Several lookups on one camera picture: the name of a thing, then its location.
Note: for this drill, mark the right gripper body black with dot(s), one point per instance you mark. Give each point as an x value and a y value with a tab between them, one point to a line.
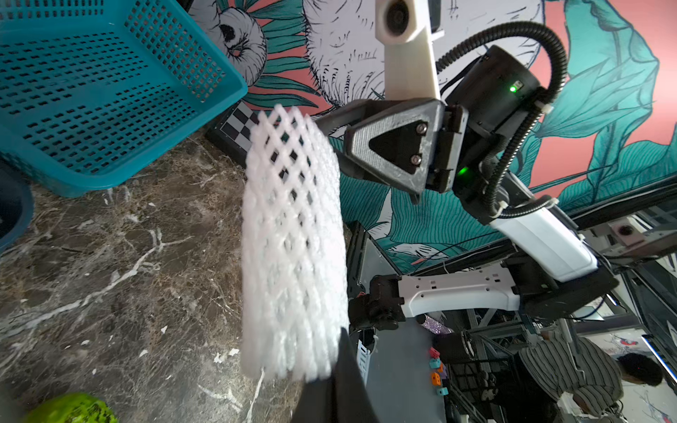
410	145

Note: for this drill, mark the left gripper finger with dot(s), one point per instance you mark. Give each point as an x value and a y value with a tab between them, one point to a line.
342	397

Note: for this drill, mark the white foam net sleeve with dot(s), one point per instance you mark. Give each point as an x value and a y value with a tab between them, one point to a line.
293	251

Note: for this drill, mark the custard apple with dark spots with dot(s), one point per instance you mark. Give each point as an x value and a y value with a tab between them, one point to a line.
77	407

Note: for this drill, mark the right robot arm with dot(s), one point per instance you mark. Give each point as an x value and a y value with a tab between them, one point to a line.
465	144

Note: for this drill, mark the grey bin of foam nets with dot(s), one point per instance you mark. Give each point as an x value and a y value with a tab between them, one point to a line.
17	205

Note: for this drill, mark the person in striped shirt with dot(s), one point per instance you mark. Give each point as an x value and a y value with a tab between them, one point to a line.
580	368

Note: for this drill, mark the teal plastic basket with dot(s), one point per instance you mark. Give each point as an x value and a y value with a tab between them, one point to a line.
94	91

